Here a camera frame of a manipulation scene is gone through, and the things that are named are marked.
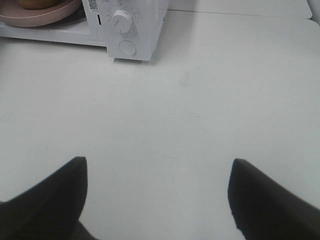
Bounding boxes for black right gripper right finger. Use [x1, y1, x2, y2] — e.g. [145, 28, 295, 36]
[227, 159, 320, 240]

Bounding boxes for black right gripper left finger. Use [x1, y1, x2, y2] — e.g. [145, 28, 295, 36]
[0, 156, 88, 240]

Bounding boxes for round microwave door button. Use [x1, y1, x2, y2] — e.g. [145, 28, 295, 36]
[118, 40, 137, 56]

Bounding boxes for pink round plate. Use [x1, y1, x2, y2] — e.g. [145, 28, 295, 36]
[0, 0, 82, 28]

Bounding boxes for white microwave oven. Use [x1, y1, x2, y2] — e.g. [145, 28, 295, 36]
[0, 0, 169, 61]

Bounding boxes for burger with lettuce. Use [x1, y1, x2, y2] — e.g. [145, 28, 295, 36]
[16, 0, 60, 10]

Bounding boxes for white lower microwave knob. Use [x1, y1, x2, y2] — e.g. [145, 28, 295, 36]
[111, 9, 133, 34]

